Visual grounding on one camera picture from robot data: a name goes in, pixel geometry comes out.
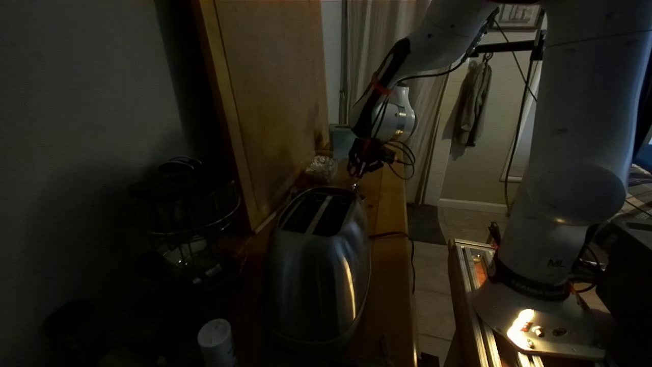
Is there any large wooden board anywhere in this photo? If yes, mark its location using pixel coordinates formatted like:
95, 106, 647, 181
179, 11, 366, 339
190, 0, 335, 234

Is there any framed wall picture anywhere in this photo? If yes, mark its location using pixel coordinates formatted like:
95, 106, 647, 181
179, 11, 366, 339
496, 0, 546, 29

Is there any black horizontal bar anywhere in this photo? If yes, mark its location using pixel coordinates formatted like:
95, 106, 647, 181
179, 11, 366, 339
467, 29, 550, 61

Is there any white cylindrical cup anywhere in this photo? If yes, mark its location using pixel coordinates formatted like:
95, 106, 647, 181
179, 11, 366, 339
196, 317, 236, 367

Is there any blue square container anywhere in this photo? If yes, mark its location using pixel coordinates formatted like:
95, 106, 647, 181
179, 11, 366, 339
328, 125, 359, 163

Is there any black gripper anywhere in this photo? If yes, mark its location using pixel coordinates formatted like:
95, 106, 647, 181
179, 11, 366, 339
347, 133, 387, 178

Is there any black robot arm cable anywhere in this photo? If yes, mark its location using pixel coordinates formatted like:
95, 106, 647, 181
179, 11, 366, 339
368, 100, 419, 184

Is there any hanging grey cloth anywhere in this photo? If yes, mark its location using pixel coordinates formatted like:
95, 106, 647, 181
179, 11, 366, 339
450, 59, 496, 153

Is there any clear container with white pieces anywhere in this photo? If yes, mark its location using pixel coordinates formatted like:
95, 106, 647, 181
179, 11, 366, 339
303, 155, 340, 180

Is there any aluminium mounting frame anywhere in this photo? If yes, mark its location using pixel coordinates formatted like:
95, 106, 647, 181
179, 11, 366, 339
447, 236, 499, 367

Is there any light window curtain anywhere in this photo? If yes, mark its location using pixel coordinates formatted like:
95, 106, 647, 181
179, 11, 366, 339
340, 0, 447, 209

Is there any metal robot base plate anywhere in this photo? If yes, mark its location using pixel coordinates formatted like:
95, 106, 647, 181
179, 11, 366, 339
471, 280, 612, 363

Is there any silver toaster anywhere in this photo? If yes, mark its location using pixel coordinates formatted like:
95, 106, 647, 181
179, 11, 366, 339
259, 185, 374, 348

